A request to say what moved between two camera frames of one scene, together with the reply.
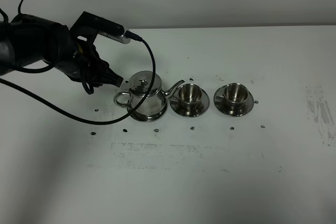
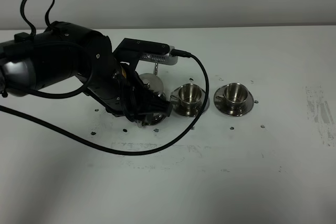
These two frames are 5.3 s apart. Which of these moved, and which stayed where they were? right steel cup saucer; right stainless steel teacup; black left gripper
Moved: black left gripper
Stayed: right steel cup saucer; right stainless steel teacup
